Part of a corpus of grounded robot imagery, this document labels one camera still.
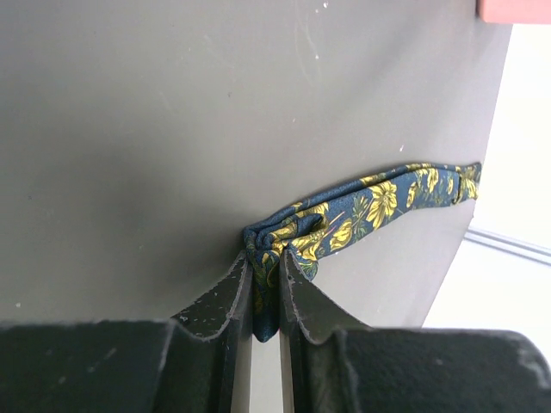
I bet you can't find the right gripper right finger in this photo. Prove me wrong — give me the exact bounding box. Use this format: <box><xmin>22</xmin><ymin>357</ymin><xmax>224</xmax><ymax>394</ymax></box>
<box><xmin>279</xmin><ymin>253</ymin><xmax>550</xmax><ymax>412</ymax></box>

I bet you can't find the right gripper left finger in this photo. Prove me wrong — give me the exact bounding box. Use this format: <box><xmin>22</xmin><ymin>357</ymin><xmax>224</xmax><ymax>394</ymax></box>
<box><xmin>1</xmin><ymin>255</ymin><xmax>252</xmax><ymax>412</ymax></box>

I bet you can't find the blue yellow floral tie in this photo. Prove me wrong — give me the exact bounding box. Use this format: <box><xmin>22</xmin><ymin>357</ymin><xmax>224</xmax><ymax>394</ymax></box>
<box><xmin>243</xmin><ymin>163</ymin><xmax>482</xmax><ymax>342</ymax></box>

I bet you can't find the pink compartment organizer box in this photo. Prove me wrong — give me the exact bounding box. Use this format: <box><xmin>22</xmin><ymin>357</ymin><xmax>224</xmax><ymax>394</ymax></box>
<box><xmin>477</xmin><ymin>0</ymin><xmax>551</xmax><ymax>24</ymax></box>

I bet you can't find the right aluminium frame post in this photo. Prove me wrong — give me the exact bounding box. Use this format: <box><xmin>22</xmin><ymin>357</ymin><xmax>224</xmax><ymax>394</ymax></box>
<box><xmin>464</xmin><ymin>228</ymin><xmax>550</xmax><ymax>265</ymax></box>

